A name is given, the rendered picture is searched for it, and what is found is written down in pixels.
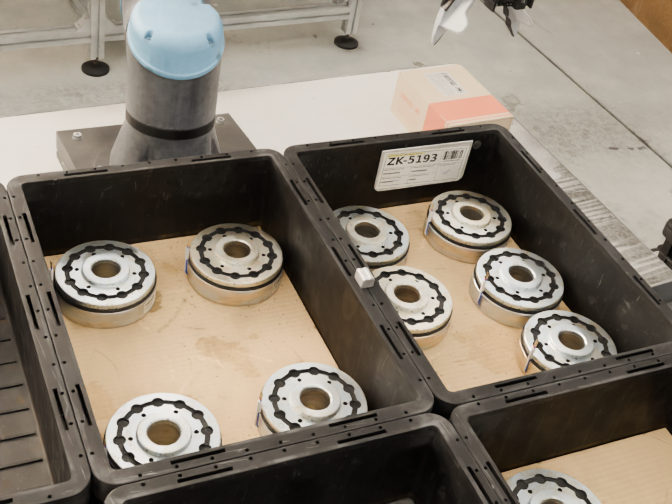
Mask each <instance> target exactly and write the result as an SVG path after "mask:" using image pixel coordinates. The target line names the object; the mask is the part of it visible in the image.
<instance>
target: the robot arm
mask: <svg viewBox="0 0 672 504"><path fill-rule="evenodd" d="M483 1H484V5H485V6H486V7H487V8H488V9H489V10H490V11H492V12H494V11H495V7H498V6H503V14H504V15H505V17H506V21H505V24H506V26H507V28H508V30H509V31H510V33H511V35H512V36H513V37H515V36H516V34H517V31H518V28H519V24H520V22H521V23H523V24H525V25H527V26H529V27H531V26H532V20H531V18H530V16H529V15H528V14H527V13H526V11H525V10H524V9H525V7H526V6H528V7H529V8H530V9H531V8H532V6H533V3H534V0H483ZM474 2H475V0H442V2H441V4H440V9H439V12H438V14H437V17H436V20H435V24H434V28H433V32H432V37H431V44H432V45H435V44H436V43H437V42H438V41H439V39H440V38H441V37H442V36H443V34H444V32H445V30H449V31H451V32H454V33H457V34H461V33H463V32H464V31H465V30H466V29H467V28H468V25H469V22H468V17H467V13H468V11H469V9H470V8H471V7H472V5H473V4H474ZM120 10H121V16H122V20H123V24H124V34H125V43H126V54H127V87H126V111H125V120H124V122H123V125H122V127H121V129H120V132H119V134H118V136H117V139H116V141H115V143H114V146H113V148H112V150H111V154H110V165H118V164H127V163H136V162H145V161H154V160H163V159H172V158H181V157H190V156H199V155H208V154H217V153H221V151H220V147H219V143H218V139H217V135H216V131H215V115H216V106H217V96H218V87H219V77H220V67H221V57H222V55H223V51H224V44H225V40H224V33H223V32H224V28H223V22H222V20H221V17H220V16H219V14H218V13H217V11H216V10H215V9H214V8H213V7H212V6H211V0H120Z"/></svg>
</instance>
